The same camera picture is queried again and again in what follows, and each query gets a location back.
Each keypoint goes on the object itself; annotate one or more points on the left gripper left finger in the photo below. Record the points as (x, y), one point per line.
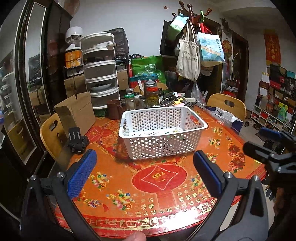
(38, 220)

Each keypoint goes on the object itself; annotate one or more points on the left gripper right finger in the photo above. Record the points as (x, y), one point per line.
(250, 220)

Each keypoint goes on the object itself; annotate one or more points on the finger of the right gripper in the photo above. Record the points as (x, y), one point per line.
(282, 137)
(258, 153)

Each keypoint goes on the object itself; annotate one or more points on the person's left hand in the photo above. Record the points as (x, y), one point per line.
(136, 236)

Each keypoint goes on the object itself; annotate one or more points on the white shelf unit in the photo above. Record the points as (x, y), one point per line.
(274, 107)

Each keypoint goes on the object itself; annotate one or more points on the black phone stand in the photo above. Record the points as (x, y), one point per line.
(76, 142)

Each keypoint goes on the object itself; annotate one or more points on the left wooden chair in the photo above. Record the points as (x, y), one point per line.
(53, 136)

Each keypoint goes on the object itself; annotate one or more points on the wooden chair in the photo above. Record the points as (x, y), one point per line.
(53, 136)
(229, 104)

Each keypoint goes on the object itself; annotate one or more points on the right wooden chair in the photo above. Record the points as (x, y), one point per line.
(229, 104)

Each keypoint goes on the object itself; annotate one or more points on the brown cardboard box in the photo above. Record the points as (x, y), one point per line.
(76, 111)

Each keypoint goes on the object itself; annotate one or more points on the brown ceramic mug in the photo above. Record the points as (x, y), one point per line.
(114, 109)

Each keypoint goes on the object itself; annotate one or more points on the white perforated plastic basket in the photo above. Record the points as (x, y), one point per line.
(160, 132)

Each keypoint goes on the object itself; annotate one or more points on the blue illustrated tote bag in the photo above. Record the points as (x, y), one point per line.
(211, 50)

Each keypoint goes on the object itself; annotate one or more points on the beige canvas tote bag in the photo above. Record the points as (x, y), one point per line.
(189, 62)

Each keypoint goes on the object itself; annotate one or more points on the glass jar red lid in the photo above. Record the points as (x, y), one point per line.
(151, 93)

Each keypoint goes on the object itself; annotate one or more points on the green shopping bag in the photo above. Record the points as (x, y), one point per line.
(152, 66)

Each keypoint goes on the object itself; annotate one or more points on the wooden coat rack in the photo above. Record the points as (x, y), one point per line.
(193, 17)

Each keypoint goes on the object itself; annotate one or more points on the white desk fan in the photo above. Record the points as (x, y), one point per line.
(73, 38)

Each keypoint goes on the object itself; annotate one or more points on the black garbage bag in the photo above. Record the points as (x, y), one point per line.
(121, 41)

